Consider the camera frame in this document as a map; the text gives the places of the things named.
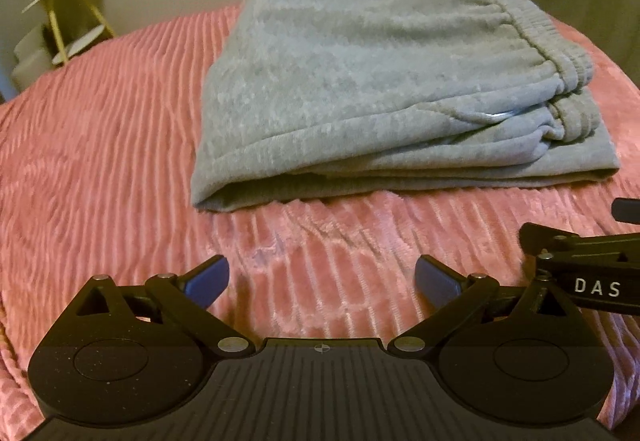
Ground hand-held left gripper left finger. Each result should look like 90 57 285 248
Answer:
74 255 257 358

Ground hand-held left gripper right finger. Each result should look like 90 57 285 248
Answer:
387 254 572 359

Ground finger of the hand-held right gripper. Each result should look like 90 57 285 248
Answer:
518 222 640 256
612 198 640 225

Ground grey sweat pants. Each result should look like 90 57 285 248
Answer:
190 0 622 213

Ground pink ribbed blanket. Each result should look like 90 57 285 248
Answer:
0 0 640 441

